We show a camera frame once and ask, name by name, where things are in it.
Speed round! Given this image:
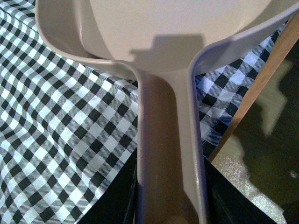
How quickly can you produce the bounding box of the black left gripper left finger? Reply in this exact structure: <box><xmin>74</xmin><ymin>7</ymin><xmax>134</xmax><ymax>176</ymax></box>
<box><xmin>79</xmin><ymin>150</ymin><xmax>137</xmax><ymax>224</ymax></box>

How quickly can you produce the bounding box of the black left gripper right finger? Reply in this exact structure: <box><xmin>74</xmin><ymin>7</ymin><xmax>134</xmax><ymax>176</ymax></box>
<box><xmin>205</xmin><ymin>155</ymin><xmax>285</xmax><ymax>224</ymax></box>

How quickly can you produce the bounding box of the white plastic dustpan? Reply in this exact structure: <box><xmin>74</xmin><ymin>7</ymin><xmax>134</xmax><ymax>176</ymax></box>
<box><xmin>36</xmin><ymin>0</ymin><xmax>299</xmax><ymax>224</ymax></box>

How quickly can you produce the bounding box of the black white checkered bedsheet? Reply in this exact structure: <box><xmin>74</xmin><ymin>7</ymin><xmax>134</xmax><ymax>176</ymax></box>
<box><xmin>0</xmin><ymin>0</ymin><xmax>289</xmax><ymax>224</ymax></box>

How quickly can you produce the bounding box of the wooden bed frame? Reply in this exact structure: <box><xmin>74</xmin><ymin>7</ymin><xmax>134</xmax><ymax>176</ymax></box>
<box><xmin>208</xmin><ymin>13</ymin><xmax>299</xmax><ymax>162</ymax></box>

